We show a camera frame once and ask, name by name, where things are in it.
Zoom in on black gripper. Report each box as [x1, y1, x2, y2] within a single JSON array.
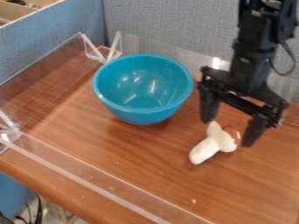
[[199, 55, 290, 147]]

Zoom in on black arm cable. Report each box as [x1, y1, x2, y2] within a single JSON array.
[[269, 38, 298, 77]]

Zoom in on black floor cables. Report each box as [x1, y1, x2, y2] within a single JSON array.
[[0, 194, 45, 224]]

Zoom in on blue plastic bowl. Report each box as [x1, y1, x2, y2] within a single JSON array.
[[93, 54, 194, 125]]

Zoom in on clear acrylic barrier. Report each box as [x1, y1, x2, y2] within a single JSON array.
[[0, 31, 299, 224]]

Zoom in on wooden shelf box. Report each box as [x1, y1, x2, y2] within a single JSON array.
[[0, 0, 66, 28]]

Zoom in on white brown toy mushroom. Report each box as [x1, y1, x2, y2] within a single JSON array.
[[190, 120, 242, 165]]

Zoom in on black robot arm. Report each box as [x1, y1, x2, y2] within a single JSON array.
[[199, 0, 299, 147]]

